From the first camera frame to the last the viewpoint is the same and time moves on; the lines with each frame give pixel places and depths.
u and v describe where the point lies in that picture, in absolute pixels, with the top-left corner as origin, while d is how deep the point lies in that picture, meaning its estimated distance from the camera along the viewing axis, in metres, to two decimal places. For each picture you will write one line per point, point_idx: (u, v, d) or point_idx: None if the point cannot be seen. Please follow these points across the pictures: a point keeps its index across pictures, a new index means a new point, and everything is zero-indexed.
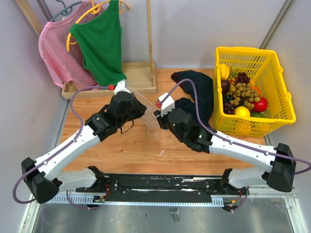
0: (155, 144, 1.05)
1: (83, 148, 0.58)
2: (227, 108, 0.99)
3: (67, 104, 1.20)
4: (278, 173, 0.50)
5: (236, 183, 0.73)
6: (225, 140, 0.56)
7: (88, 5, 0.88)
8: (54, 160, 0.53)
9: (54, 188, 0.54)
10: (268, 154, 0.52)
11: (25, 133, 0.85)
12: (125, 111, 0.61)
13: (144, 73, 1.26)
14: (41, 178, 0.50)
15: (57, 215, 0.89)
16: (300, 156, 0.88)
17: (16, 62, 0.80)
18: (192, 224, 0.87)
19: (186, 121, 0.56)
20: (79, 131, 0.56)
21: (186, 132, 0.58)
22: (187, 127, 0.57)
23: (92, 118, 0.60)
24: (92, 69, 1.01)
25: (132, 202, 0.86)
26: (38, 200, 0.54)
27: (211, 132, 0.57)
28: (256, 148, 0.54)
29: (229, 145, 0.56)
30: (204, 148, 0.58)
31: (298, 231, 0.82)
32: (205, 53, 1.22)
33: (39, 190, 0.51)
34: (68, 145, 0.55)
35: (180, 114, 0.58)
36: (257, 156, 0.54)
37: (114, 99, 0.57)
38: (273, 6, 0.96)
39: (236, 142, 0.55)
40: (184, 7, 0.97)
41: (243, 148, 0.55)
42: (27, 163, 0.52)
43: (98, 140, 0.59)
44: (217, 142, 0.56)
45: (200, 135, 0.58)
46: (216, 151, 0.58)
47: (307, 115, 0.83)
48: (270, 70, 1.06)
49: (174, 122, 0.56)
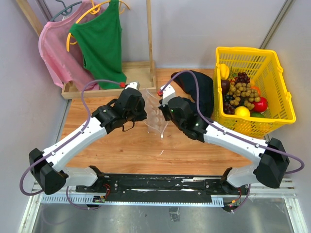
0: (155, 144, 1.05)
1: (90, 140, 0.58)
2: (227, 108, 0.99)
3: (67, 104, 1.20)
4: (265, 165, 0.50)
5: (234, 181, 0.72)
6: (219, 130, 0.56)
7: (88, 5, 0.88)
8: (62, 151, 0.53)
9: (62, 179, 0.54)
10: (258, 146, 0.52)
11: (25, 133, 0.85)
12: (132, 106, 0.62)
13: (144, 73, 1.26)
14: (49, 168, 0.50)
15: (57, 215, 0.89)
16: (299, 156, 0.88)
17: (16, 62, 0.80)
18: (192, 224, 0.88)
19: (183, 108, 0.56)
20: (87, 123, 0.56)
21: (184, 119, 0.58)
22: (184, 114, 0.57)
23: (99, 109, 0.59)
24: (92, 69, 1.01)
25: (132, 202, 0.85)
26: (45, 191, 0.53)
27: (207, 121, 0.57)
28: (248, 140, 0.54)
29: (222, 135, 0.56)
30: (199, 136, 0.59)
31: (298, 231, 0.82)
32: (205, 53, 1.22)
33: (48, 180, 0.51)
34: (76, 136, 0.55)
35: (179, 101, 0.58)
36: (247, 147, 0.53)
37: (124, 92, 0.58)
38: (273, 6, 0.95)
39: (230, 133, 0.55)
40: (184, 7, 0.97)
41: (235, 140, 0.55)
42: (35, 154, 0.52)
43: (105, 131, 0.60)
44: (211, 131, 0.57)
45: (197, 123, 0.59)
46: (211, 141, 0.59)
47: (307, 115, 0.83)
48: (270, 70, 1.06)
49: (172, 107, 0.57)
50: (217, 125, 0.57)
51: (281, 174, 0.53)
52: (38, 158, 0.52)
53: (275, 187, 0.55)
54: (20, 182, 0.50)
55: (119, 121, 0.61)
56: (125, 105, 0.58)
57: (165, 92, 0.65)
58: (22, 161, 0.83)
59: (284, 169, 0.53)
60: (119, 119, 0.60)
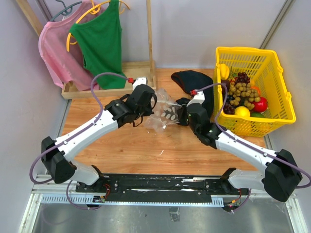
0: (155, 144, 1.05)
1: (101, 132, 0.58)
2: (227, 108, 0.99)
3: (67, 103, 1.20)
4: (271, 175, 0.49)
5: (235, 181, 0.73)
6: (230, 137, 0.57)
7: (88, 5, 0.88)
8: (74, 141, 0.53)
9: (71, 168, 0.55)
10: (267, 156, 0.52)
11: (25, 133, 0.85)
12: (145, 103, 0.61)
13: (144, 73, 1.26)
14: (60, 157, 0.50)
15: (57, 215, 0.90)
16: (299, 156, 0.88)
17: (16, 62, 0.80)
18: (192, 224, 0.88)
19: (200, 113, 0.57)
20: (99, 115, 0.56)
21: (200, 124, 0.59)
22: (200, 120, 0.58)
23: (112, 103, 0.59)
24: (92, 69, 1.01)
25: (132, 202, 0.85)
26: (55, 180, 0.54)
27: (221, 129, 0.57)
28: (258, 148, 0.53)
29: (233, 142, 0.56)
30: (213, 142, 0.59)
31: (298, 231, 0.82)
32: (205, 53, 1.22)
33: (58, 168, 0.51)
34: (88, 127, 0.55)
35: (198, 107, 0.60)
36: (255, 156, 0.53)
37: (138, 87, 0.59)
38: (273, 6, 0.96)
39: (241, 141, 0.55)
40: (184, 7, 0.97)
41: (246, 148, 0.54)
42: (47, 142, 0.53)
43: (117, 125, 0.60)
44: (222, 138, 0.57)
45: (211, 129, 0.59)
46: (222, 148, 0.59)
47: (307, 114, 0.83)
48: (270, 70, 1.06)
49: (190, 111, 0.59)
50: (230, 133, 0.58)
51: (289, 186, 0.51)
52: (50, 146, 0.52)
53: (283, 200, 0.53)
54: (31, 168, 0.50)
55: (131, 115, 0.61)
56: (138, 101, 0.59)
57: (198, 95, 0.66)
58: (22, 161, 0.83)
59: (293, 182, 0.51)
60: (130, 114, 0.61)
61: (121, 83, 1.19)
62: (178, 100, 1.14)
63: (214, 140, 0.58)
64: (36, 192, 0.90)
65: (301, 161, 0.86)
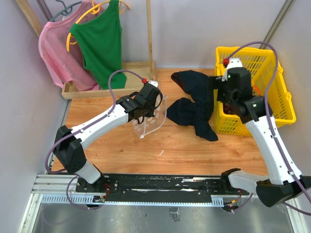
0: (155, 144, 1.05)
1: (113, 124, 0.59)
2: (227, 108, 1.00)
3: (67, 103, 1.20)
4: (281, 193, 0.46)
5: (233, 180, 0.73)
6: (269, 129, 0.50)
7: (88, 5, 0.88)
8: (89, 130, 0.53)
9: (83, 158, 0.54)
10: (292, 175, 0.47)
11: (25, 132, 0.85)
12: (152, 101, 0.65)
13: (144, 73, 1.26)
14: (77, 143, 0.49)
15: (57, 215, 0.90)
16: (300, 156, 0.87)
17: (16, 62, 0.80)
18: (192, 224, 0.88)
19: (241, 75, 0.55)
20: (112, 108, 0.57)
21: (240, 91, 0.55)
22: (239, 83, 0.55)
23: (122, 98, 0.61)
24: (92, 69, 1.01)
25: (132, 202, 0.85)
26: (68, 169, 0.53)
27: (267, 111, 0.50)
28: (287, 161, 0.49)
29: (269, 136, 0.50)
30: (247, 117, 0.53)
31: (298, 231, 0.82)
32: (205, 53, 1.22)
33: (74, 156, 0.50)
34: (102, 118, 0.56)
35: (242, 70, 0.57)
36: (279, 167, 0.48)
37: (147, 85, 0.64)
38: (273, 6, 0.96)
39: (277, 141, 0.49)
40: (184, 7, 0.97)
41: (276, 151, 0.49)
42: (63, 130, 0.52)
43: (127, 119, 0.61)
44: (262, 123, 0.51)
45: (254, 104, 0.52)
46: (250, 129, 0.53)
47: (307, 114, 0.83)
48: (270, 70, 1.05)
49: (231, 72, 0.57)
50: (273, 124, 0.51)
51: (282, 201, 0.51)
52: (66, 134, 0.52)
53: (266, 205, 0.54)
54: (46, 155, 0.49)
55: (140, 111, 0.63)
56: (146, 96, 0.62)
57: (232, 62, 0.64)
58: (21, 161, 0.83)
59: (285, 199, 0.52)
60: (140, 109, 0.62)
61: (121, 83, 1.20)
62: (178, 100, 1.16)
63: (249, 113, 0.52)
64: (36, 192, 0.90)
65: (301, 161, 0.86)
